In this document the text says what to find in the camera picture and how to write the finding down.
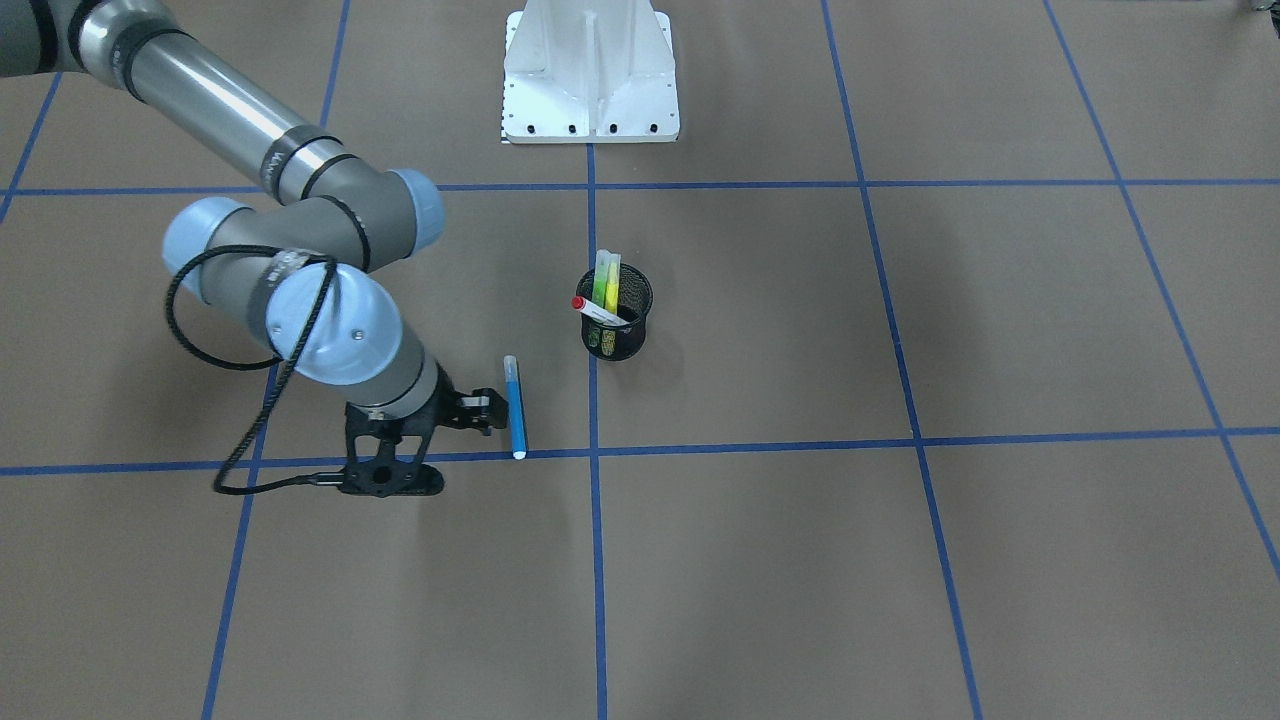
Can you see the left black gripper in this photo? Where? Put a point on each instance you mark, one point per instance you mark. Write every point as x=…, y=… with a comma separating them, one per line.
x=447, y=403

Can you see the blue marker pen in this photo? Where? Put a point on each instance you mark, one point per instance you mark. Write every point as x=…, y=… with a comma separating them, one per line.
x=517, y=420

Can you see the red capped white marker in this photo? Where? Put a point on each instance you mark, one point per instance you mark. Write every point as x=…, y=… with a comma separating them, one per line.
x=596, y=313

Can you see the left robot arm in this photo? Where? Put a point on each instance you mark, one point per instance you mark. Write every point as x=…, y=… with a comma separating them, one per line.
x=298, y=278

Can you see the yellow highlighter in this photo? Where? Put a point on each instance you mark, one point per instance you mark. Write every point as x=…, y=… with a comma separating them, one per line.
x=599, y=286

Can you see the green highlighter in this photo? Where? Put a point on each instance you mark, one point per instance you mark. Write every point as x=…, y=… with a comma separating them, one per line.
x=611, y=301

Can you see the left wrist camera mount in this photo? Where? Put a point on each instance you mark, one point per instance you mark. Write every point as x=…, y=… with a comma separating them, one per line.
x=398, y=466

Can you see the white camera stand base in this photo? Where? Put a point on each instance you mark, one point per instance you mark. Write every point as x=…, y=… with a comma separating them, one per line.
x=589, y=72

